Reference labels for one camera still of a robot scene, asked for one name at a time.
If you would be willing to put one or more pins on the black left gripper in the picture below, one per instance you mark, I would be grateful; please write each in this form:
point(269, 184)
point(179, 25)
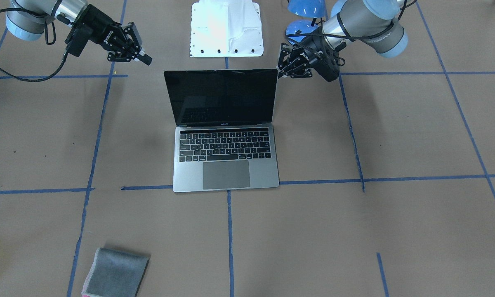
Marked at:
point(312, 50)

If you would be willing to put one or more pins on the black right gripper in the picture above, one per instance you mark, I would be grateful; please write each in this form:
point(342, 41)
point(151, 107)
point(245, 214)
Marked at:
point(97, 27)

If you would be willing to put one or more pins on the grey laptop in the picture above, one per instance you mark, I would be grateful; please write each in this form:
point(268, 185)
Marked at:
point(224, 137)

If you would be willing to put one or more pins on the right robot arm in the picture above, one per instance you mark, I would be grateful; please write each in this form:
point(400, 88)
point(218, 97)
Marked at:
point(28, 20)

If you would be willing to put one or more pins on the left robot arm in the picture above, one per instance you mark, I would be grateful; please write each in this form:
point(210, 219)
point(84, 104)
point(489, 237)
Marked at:
point(376, 23)

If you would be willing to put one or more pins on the blue desk lamp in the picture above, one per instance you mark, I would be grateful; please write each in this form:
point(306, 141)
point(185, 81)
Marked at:
point(310, 12)

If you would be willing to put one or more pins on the grey folded cloth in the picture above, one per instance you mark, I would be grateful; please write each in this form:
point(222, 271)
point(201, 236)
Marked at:
point(115, 273)

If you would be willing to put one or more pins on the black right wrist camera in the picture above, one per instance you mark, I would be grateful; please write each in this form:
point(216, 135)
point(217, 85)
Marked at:
point(78, 38)

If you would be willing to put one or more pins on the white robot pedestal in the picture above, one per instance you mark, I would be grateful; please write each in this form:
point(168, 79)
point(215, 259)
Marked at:
point(226, 28)

